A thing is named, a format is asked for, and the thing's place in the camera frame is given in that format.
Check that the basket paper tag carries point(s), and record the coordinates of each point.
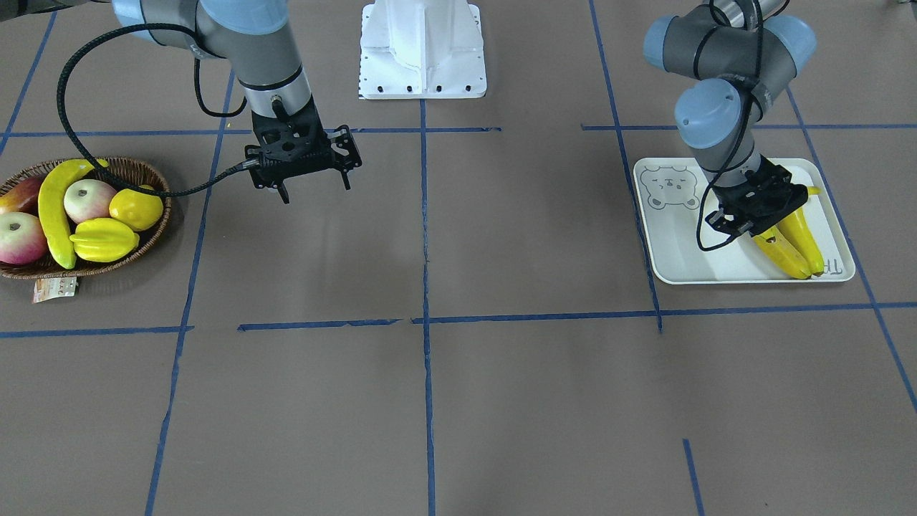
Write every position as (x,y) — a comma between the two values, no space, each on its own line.
(46,289)

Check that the yellow pear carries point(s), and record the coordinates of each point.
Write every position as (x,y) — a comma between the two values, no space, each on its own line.
(135,209)

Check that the red yellow mango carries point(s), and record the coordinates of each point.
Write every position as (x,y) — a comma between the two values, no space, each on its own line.
(23,196)

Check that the red pink apple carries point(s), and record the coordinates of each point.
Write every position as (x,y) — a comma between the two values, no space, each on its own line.
(22,238)

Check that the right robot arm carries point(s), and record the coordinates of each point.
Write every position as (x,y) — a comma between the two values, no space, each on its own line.
(256,39)

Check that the brown wicker basket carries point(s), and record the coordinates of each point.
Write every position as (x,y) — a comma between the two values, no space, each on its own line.
(131,170)

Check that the pale peach apple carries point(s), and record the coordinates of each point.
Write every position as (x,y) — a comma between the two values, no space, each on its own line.
(88,199)

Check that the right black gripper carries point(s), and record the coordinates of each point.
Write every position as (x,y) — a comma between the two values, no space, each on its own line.
(347,151)

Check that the white bear tray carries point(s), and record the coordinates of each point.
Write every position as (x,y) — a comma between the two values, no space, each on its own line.
(669,190)

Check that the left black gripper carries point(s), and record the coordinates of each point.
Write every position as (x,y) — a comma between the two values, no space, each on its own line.
(781,182)

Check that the yellow starfruit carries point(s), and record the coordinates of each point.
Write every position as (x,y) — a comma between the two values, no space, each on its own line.
(103,240)

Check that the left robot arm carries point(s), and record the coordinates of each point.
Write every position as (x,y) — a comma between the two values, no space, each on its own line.
(742,55)

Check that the yellow banana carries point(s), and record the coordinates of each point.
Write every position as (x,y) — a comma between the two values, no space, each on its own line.
(795,229)
(51,212)
(784,255)

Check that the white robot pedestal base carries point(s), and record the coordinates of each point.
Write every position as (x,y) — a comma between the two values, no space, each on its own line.
(421,50)

